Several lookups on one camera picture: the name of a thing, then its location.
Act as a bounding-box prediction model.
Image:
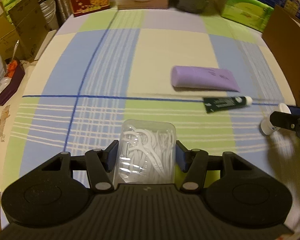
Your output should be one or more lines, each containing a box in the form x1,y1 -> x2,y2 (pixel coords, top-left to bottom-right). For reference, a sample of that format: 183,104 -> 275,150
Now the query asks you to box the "green tissue pack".
221,0 -> 275,33

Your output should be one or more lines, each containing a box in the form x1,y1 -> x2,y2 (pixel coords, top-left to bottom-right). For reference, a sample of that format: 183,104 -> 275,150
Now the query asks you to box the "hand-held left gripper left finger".
41,140 -> 119,193

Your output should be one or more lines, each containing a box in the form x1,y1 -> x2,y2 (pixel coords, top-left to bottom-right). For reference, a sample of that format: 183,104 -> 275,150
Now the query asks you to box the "low brown cardboard box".
0,17 -> 23,60

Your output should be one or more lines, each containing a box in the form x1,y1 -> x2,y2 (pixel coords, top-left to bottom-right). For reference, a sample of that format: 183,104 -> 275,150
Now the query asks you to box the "clear box of floss picks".
113,119 -> 177,185

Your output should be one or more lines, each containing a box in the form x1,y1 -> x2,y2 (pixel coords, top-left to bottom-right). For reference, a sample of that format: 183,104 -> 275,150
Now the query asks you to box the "tall brown cardboard box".
9,0 -> 49,60

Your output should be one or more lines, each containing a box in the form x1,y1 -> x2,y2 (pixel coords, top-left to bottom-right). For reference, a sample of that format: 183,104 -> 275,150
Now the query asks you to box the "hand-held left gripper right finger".
175,140 -> 250,193

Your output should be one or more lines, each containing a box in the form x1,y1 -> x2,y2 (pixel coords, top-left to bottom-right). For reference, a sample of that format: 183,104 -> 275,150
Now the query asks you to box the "purple cosmetic tube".
171,66 -> 241,92

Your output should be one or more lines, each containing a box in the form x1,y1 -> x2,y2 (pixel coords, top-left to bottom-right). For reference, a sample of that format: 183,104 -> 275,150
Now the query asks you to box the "checked cloth covered desktop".
1,9 -> 298,188

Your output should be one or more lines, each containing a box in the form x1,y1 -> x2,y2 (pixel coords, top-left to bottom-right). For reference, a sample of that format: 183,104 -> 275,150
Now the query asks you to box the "dark green cosmetic tube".
202,96 -> 253,114

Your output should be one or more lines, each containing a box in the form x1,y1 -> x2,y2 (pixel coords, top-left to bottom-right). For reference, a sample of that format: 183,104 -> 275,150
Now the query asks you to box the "small white bottle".
260,103 -> 292,135

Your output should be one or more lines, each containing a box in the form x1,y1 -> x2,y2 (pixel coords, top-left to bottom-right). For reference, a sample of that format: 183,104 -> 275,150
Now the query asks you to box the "brown cardboard storage box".
262,5 -> 300,108

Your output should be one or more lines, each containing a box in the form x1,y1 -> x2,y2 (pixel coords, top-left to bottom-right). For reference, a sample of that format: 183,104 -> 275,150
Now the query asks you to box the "stack of white bowls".
39,0 -> 59,32

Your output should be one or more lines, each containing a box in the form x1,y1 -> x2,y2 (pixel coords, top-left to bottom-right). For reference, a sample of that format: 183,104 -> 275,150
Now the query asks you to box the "open dark purple box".
0,60 -> 25,105

